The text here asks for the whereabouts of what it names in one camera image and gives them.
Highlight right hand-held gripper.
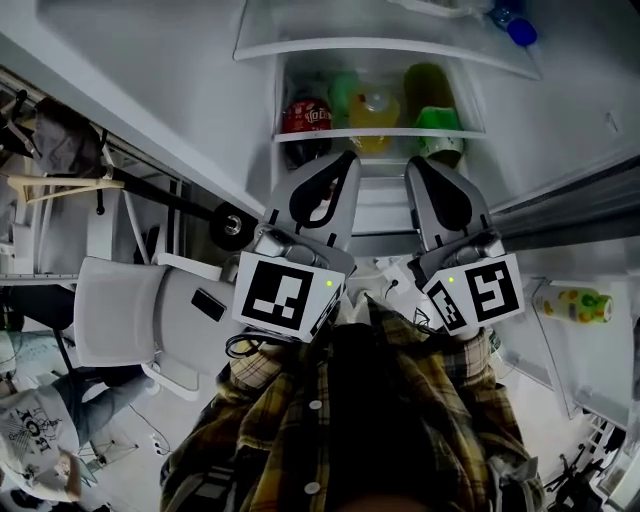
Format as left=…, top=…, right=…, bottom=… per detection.
left=404, top=155, right=526, bottom=336

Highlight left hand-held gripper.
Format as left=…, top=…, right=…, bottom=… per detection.
left=232, top=149, right=363, bottom=345

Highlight white fridge door edge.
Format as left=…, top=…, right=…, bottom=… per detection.
left=271, top=49, right=488, bottom=145

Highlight person's right forearm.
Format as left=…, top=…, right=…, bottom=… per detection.
left=451, top=327, right=500, bottom=392

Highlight person's left forearm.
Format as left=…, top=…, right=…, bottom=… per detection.
left=216, top=339, right=302, bottom=397

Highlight clear fridge door shelf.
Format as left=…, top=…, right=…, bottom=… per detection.
left=232, top=0, right=545, bottom=82

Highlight white refrigerator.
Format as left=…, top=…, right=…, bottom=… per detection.
left=0, top=0, right=640, bottom=261

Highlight clear crisper drawer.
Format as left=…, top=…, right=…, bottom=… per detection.
left=349, top=152, right=424, bottom=239

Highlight black pole with wheel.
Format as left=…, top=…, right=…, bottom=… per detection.
left=106, top=163, right=256, bottom=252

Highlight red label cola bottle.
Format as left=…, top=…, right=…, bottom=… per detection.
left=280, top=89, right=335, bottom=169

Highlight yellow juice bottle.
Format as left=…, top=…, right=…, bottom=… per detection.
left=347, top=82, right=402, bottom=154

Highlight green soda bottle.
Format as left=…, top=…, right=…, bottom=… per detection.
left=327, top=69, right=364, bottom=129

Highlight olive bottle with green cap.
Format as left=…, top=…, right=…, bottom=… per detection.
left=403, top=61, right=466, bottom=171

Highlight black phone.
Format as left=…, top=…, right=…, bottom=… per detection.
left=190, top=287, right=228, bottom=323

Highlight fruit print drink bottle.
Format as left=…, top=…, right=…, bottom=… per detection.
left=531, top=286, right=615, bottom=327

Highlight clear door bin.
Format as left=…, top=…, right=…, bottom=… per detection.
left=523, top=276, right=632, bottom=349
left=488, top=324, right=577, bottom=422

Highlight blue cap water bottle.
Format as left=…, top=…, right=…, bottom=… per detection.
left=486, top=0, right=540, bottom=47

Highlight white metal rack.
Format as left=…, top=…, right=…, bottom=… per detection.
left=0, top=64, right=192, bottom=282

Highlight white grey office chair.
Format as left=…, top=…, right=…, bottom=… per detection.
left=73, top=251, right=242, bottom=402

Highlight yellow plaid shirt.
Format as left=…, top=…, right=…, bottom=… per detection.
left=159, top=294, right=547, bottom=512

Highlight wooden clothes hanger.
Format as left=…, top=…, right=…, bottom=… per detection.
left=6, top=171, right=127, bottom=205

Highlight grey hanging garment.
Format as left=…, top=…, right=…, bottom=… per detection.
left=31, top=96, right=107, bottom=180

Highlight black mesh chair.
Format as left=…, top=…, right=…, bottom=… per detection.
left=2, top=283, right=77, bottom=332

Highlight small glass table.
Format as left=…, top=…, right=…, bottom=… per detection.
left=76, top=433, right=142, bottom=472

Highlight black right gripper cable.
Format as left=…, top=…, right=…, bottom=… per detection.
left=411, top=306, right=442, bottom=332

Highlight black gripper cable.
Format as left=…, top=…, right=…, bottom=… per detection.
left=224, top=331, right=272, bottom=360
left=411, top=306, right=442, bottom=332

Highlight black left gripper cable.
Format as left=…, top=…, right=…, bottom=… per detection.
left=224, top=331, right=272, bottom=360

